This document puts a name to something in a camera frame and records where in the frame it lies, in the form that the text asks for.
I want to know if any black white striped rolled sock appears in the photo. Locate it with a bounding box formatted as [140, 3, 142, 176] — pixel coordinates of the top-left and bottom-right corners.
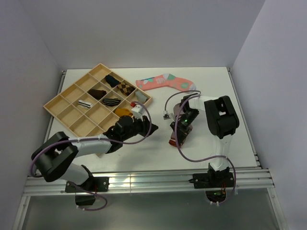
[102, 98, 121, 107]

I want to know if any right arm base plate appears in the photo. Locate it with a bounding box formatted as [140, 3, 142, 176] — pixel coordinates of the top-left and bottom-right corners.
[189, 172, 235, 189]

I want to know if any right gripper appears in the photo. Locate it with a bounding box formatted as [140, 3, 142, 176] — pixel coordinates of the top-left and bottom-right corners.
[170, 109, 200, 147]

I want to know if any wooden divided tray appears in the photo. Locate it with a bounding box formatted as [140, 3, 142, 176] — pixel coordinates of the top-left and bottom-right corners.
[44, 63, 153, 137]

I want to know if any dark brown rolled sock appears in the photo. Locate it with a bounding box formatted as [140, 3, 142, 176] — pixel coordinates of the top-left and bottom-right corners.
[88, 89, 107, 100]

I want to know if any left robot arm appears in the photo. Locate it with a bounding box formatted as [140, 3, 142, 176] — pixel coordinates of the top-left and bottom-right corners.
[30, 116, 158, 191]

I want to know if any grey rolled sock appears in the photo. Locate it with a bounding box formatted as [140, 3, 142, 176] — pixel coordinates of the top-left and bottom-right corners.
[135, 91, 148, 104]

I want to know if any pink patterned sock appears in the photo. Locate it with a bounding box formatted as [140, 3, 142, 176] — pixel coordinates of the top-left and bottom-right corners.
[135, 73, 196, 92]

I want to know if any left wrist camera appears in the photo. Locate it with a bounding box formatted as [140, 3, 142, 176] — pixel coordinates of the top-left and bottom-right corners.
[131, 102, 145, 120]

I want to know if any dark teal rolled sock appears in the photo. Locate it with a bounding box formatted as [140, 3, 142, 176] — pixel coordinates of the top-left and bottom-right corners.
[105, 74, 120, 88]

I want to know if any taupe sock with red stripes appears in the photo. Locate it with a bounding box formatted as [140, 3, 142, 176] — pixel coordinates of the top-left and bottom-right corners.
[169, 103, 193, 147]

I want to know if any white sock with black stripes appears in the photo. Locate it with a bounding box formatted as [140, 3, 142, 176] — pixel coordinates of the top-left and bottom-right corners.
[77, 100, 93, 109]

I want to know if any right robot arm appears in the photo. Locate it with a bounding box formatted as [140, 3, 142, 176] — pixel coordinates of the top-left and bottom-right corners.
[170, 93, 239, 188]

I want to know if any brown argyle rolled sock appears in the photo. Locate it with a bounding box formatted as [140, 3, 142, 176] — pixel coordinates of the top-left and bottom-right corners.
[117, 82, 135, 96]

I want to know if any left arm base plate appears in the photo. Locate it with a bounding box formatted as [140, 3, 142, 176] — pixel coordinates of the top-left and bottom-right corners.
[65, 177, 109, 193]

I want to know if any mustard yellow rolled sock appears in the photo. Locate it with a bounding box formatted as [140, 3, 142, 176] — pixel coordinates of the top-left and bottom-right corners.
[114, 108, 133, 117]

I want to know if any aluminium frame rail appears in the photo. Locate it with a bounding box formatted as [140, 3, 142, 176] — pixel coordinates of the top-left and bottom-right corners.
[23, 168, 274, 196]

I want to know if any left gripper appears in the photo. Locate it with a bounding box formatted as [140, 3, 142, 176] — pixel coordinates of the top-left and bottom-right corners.
[121, 113, 158, 141]

